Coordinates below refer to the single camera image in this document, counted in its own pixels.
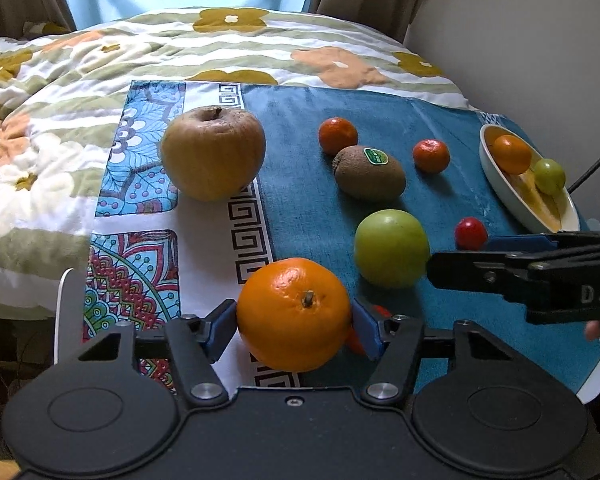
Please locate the floral striped blanket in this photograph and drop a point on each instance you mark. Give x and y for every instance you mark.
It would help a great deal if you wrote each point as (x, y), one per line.
(70, 110)

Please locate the person's right hand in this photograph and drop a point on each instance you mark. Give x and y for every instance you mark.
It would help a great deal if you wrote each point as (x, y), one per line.
(594, 331)

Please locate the mustard floral pillow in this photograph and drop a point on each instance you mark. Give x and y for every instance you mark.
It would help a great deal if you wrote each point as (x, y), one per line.
(45, 27)

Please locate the yellow banana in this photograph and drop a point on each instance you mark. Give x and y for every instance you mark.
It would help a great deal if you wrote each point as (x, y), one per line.
(535, 202)

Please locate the kiwi with green sticker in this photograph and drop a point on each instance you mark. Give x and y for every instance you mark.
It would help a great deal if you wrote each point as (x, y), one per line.
(370, 172)

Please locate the blue patterned cloth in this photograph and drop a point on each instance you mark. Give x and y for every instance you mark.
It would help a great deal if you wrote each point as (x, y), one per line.
(305, 195)

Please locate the brown apple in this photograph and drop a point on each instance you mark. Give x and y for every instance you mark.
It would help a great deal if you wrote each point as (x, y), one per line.
(212, 152)

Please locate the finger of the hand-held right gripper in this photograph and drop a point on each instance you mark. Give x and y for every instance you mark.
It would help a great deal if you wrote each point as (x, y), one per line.
(520, 242)
(470, 270)

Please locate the cream ceramic bowl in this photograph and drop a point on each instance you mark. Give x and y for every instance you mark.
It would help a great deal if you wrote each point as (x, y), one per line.
(500, 185)

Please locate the green grape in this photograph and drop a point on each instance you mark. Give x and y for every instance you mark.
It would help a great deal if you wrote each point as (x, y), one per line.
(549, 176)

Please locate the red cherry tomato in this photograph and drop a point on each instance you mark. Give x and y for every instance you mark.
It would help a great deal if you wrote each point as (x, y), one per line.
(470, 233)

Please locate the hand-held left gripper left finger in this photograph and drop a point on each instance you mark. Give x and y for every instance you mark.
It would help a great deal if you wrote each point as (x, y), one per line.
(223, 324)

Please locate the green apple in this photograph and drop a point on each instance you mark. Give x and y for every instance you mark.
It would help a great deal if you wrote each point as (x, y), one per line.
(391, 247)

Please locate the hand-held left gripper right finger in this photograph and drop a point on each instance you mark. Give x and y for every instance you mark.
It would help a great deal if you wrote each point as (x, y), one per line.
(364, 329)

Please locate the large orange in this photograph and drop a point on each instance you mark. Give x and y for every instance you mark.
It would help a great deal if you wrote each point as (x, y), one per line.
(292, 315)

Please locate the small orange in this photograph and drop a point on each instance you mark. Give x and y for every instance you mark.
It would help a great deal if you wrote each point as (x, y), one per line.
(512, 154)

